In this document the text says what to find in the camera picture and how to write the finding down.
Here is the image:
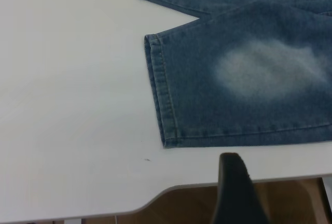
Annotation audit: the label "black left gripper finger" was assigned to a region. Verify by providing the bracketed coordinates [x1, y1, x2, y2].
[211, 152, 272, 224]

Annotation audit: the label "blue washed denim pants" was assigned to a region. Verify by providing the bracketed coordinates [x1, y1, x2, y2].
[136, 0, 332, 150]

